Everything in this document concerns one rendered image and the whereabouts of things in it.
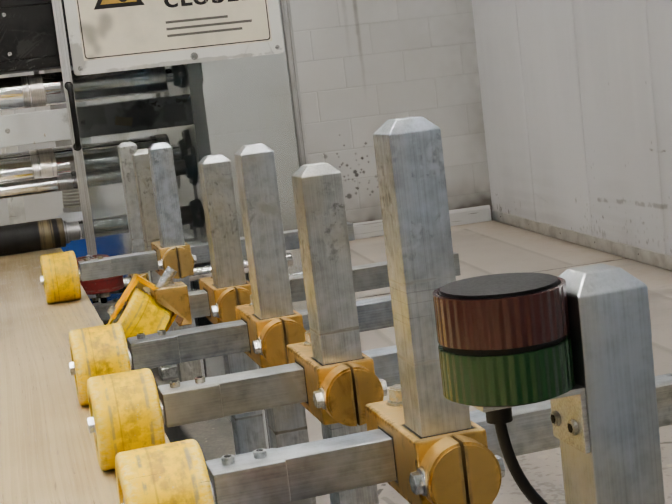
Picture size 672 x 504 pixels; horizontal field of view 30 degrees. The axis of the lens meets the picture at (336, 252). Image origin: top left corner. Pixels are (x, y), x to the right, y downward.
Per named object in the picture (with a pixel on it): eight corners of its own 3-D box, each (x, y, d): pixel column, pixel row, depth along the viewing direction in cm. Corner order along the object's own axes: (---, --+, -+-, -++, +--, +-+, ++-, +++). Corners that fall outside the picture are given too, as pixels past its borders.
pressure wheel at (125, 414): (147, 348, 109) (164, 412, 103) (151, 413, 113) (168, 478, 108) (77, 359, 107) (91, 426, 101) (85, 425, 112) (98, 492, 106)
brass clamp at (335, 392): (349, 386, 118) (343, 334, 117) (393, 420, 105) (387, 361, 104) (285, 398, 116) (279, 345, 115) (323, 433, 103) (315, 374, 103)
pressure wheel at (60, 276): (78, 269, 198) (83, 308, 203) (72, 240, 205) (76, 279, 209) (40, 274, 197) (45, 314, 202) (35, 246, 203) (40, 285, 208)
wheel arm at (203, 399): (635, 334, 122) (632, 297, 121) (654, 340, 118) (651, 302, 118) (120, 427, 109) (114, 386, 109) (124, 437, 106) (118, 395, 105)
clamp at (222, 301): (244, 309, 166) (239, 271, 165) (266, 325, 153) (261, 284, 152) (198, 316, 164) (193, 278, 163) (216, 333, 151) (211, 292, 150)
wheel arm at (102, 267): (349, 239, 217) (347, 218, 217) (355, 241, 214) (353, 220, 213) (58, 282, 205) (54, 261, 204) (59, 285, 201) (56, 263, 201)
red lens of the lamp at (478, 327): (536, 314, 61) (532, 269, 60) (593, 334, 55) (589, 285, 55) (419, 334, 59) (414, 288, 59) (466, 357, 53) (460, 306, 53)
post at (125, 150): (166, 373, 258) (134, 140, 251) (168, 376, 255) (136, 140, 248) (149, 376, 257) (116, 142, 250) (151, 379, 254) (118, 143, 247)
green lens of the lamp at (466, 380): (540, 364, 61) (536, 320, 61) (598, 389, 55) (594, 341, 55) (425, 385, 59) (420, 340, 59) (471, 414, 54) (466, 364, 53)
